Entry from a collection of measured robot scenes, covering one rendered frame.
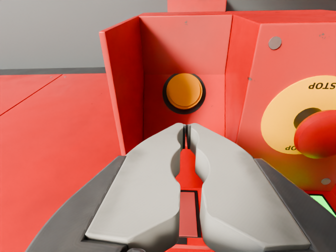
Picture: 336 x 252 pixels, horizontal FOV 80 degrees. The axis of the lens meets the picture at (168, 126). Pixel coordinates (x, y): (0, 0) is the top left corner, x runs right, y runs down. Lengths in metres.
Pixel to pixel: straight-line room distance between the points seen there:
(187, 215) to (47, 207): 0.24
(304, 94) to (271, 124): 0.03
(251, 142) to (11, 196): 0.37
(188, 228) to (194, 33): 0.18
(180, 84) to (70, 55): 0.89
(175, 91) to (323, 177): 0.17
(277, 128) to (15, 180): 0.42
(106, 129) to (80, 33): 0.60
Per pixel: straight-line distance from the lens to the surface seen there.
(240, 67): 0.18
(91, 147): 0.46
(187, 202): 0.21
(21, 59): 1.21
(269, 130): 0.19
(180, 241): 0.19
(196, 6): 0.81
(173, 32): 0.22
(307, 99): 0.19
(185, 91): 0.22
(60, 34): 1.07
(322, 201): 0.25
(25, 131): 0.60
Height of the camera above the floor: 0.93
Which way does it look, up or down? 57 degrees down
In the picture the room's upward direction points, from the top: 175 degrees counter-clockwise
